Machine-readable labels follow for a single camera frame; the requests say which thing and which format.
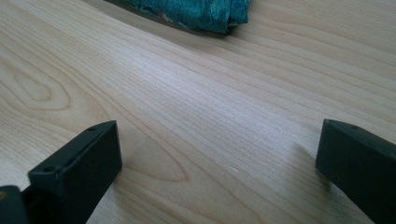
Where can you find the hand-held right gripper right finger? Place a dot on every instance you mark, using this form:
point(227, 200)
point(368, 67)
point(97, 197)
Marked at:
point(358, 165)

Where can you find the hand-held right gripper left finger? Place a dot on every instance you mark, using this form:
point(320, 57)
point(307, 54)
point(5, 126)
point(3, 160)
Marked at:
point(77, 174)

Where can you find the teal patterned cloth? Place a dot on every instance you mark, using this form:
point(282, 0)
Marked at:
point(199, 12)

